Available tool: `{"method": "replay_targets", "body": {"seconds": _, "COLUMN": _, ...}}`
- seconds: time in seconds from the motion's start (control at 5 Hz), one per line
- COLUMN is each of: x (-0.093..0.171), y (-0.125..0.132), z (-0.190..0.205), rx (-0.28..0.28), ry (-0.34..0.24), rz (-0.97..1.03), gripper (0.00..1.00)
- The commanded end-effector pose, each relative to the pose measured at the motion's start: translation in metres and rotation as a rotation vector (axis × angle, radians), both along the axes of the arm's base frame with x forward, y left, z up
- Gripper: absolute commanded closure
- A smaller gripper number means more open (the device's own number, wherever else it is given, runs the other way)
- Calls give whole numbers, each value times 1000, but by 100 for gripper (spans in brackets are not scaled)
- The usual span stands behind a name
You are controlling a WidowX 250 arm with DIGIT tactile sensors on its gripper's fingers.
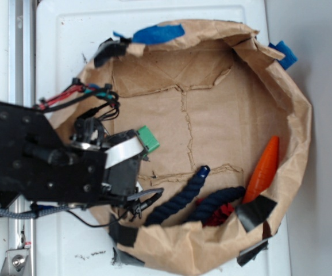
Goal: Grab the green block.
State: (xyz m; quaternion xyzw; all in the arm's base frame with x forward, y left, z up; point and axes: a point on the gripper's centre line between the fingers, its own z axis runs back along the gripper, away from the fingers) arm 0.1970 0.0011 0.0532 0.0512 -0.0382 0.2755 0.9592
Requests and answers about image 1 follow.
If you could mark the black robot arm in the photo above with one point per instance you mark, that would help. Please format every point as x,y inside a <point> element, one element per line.
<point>94,168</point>

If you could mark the brown paper bag bin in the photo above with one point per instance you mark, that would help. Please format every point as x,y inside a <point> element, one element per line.
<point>212,96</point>

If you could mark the metal corner bracket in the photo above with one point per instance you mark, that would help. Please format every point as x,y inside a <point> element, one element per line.
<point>16,263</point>

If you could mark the aluminium extrusion rail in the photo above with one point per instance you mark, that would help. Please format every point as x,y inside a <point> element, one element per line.
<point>22,91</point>

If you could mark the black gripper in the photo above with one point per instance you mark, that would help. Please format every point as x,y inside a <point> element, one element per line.
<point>124,154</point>

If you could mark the orange toy carrot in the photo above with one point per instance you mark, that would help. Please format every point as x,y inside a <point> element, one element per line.
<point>264,171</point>

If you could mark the dark blue rope toy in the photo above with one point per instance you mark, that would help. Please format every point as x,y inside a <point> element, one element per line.
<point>185,197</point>

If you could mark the blue tape strip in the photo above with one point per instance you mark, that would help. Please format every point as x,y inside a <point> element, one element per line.
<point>290,58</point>
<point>156,34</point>

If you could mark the red fabric piece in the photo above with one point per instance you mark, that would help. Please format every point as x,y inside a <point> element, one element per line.
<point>222,215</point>

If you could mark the blue tape strip right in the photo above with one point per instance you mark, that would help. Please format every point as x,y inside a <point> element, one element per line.
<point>290,58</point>

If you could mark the green rectangular block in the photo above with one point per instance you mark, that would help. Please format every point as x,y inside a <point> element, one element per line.
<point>147,139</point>

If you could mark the white plastic tray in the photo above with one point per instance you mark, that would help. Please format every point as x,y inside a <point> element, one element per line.
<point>68,33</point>

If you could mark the blue tape strip top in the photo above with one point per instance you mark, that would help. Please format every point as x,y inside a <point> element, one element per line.
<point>156,34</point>

